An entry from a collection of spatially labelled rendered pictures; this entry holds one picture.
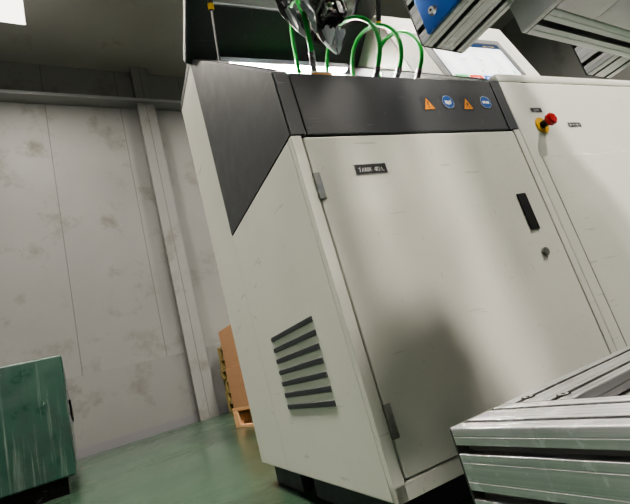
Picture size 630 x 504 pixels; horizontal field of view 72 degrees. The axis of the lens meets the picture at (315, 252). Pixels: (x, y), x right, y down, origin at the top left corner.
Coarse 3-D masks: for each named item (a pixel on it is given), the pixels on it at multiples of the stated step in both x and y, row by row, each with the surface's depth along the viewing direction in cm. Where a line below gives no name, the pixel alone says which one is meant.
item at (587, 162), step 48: (384, 48) 168; (528, 96) 129; (576, 96) 139; (624, 96) 151; (528, 144) 121; (576, 144) 130; (624, 144) 140; (576, 192) 121; (624, 192) 130; (576, 240) 115; (624, 240) 122; (624, 288) 115; (624, 336) 109
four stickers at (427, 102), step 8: (440, 96) 113; (448, 96) 115; (480, 96) 120; (488, 96) 121; (424, 104) 110; (432, 104) 111; (448, 104) 114; (464, 104) 116; (472, 104) 117; (488, 104) 120
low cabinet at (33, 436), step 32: (0, 384) 265; (32, 384) 272; (64, 384) 280; (0, 416) 260; (32, 416) 266; (64, 416) 274; (0, 448) 255; (32, 448) 261; (64, 448) 268; (0, 480) 250; (32, 480) 256; (64, 480) 266
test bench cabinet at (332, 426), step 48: (288, 144) 92; (288, 192) 96; (240, 240) 133; (288, 240) 100; (288, 288) 104; (336, 288) 83; (288, 336) 108; (336, 336) 85; (288, 384) 113; (336, 384) 88; (288, 432) 119; (336, 432) 92; (384, 432) 77; (336, 480) 95; (384, 480) 77; (432, 480) 77
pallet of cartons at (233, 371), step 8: (224, 328) 388; (224, 336) 390; (232, 336) 373; (224, 344) 392; (232, 344) 375; (224, 352) 394; (232, 352) 377; (224, 360) 397; (232, 360) 379; (232, 368) 380; (240, 368) 365; (232, 376) 382; (240, 376) 366; (232, 384) 383; (240, 384) 368; (232, 392) 385; (240, 392) 370; (232, 400) 387; (240, 400) 371; (240, 408) 373; (248, 408) 358; (240, 416) 379; (248, 416) 383; (240, 424) 377; (248, 424) 362
